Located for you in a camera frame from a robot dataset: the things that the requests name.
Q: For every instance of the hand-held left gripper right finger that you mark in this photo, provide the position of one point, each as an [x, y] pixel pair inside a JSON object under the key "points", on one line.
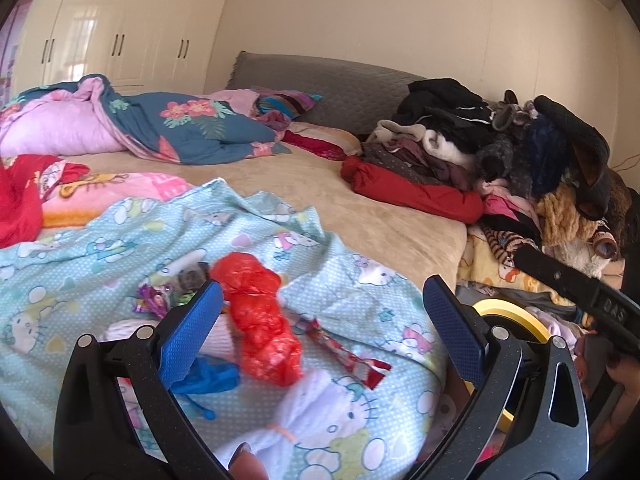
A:
{"points": [[455, 332]]}

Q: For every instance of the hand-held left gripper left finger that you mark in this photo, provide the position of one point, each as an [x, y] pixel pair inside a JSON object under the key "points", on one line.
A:
{"points": [[192, 332]]}

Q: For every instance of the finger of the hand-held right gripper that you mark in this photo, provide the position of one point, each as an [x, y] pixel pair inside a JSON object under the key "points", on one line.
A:
{"points": [[575, 285]]}

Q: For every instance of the black bin with yellow rim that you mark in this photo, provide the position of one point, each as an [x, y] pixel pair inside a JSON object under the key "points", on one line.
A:
{"points": [[502, 306]]}

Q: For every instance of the red plastic bag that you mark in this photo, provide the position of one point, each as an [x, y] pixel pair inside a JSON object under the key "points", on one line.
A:
{"points": [[255, 320]]}

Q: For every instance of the white sock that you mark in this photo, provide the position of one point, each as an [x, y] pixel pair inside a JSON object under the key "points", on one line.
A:
{"points": [[305, 400]]}

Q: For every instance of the person's right hand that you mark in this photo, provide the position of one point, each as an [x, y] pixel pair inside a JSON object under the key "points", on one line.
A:
{"points": [[625, 377]]}

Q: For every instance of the person's left hand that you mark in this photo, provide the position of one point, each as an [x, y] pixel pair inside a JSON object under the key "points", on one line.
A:
{"points": [[247, 465]]}

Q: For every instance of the lilac fleece robe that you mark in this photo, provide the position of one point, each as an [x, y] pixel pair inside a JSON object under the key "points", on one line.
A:
{"points": [[555, 325]]}

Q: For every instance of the purple candy wrapper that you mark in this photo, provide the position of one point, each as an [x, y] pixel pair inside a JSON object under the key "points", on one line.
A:
{"points": [[152, 300]]}

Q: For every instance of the silver crumpled wrapper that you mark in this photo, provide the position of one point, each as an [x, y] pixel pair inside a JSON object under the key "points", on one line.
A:
{"points": [[187, 280]]}

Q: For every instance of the yellow cartoon blanket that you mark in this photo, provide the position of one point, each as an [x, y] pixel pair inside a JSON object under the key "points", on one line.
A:
{"points": [[480, 265]]}

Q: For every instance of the red striped wrapper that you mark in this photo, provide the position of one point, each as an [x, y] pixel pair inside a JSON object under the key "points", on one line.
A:
{"points": [[350, 360]]}

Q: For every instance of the light blue cartoon blanket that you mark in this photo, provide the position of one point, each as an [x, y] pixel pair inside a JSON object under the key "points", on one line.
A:
{"points": [[100, 270]]}

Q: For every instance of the beige bed sheet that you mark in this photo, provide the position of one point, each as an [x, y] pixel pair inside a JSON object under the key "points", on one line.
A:
{"points": [[390, 220]]}

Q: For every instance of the red jacket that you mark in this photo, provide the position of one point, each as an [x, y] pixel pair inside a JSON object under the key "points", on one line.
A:
{"points": [[410, 190]]}

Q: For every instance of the pink cartoon blanket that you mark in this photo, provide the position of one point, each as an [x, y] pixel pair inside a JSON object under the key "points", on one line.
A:
{"points": [[110, 190]]}

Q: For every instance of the pile of mixed clothes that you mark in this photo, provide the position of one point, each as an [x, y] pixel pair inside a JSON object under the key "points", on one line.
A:
{"points": [[500, 135]]}

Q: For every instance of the blue floral quilt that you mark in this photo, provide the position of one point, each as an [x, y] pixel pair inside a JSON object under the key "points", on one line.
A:
{"points": [[200, 125]]}

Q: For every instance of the red patterned cloth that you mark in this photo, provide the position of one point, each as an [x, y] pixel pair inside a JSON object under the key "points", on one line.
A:
{"points": [[315, 145]]}

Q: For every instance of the pale pink cloth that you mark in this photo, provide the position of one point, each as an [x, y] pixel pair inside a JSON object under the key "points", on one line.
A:
{"points": [[232, 100]]}

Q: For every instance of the colourful striped cloth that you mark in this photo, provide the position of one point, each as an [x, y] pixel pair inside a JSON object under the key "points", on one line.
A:
{"points": [[285, 102]]}

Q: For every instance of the grey quilted headboard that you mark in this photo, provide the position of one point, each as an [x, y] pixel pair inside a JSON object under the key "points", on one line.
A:
{"points": [[330, 85]]}

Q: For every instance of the white wardrobe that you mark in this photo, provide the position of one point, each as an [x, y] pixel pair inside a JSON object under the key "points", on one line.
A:
{"points": [[130, 30]]}

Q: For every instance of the pink cabinet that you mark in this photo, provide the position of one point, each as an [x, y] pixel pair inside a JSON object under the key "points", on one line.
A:
{"points": [[12, 55]]}

